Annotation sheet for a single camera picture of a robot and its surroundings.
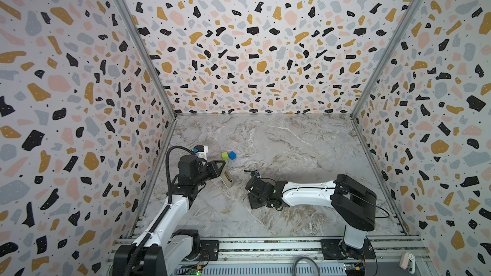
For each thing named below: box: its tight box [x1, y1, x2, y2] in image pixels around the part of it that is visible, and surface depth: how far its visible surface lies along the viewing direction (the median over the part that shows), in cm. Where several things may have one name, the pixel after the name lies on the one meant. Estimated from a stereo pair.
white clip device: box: [398, 251, 416, 275], surface depth 72 cm
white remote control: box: [219, 169, 236, 190], surface depth 83 cm
